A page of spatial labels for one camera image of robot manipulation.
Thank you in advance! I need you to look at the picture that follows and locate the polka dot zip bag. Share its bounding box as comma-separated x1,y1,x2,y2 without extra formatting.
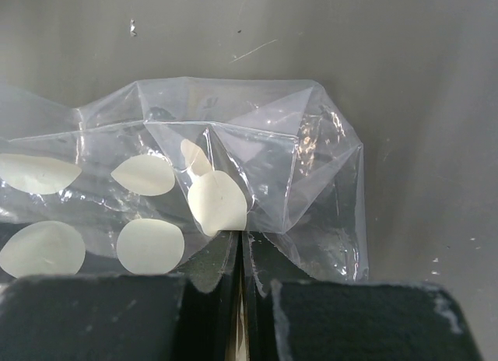
1,77,369,282

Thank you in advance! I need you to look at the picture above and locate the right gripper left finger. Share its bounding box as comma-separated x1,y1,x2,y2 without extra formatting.
1,232,240,360

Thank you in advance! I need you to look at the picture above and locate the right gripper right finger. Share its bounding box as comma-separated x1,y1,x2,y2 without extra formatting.
240,233,481,360

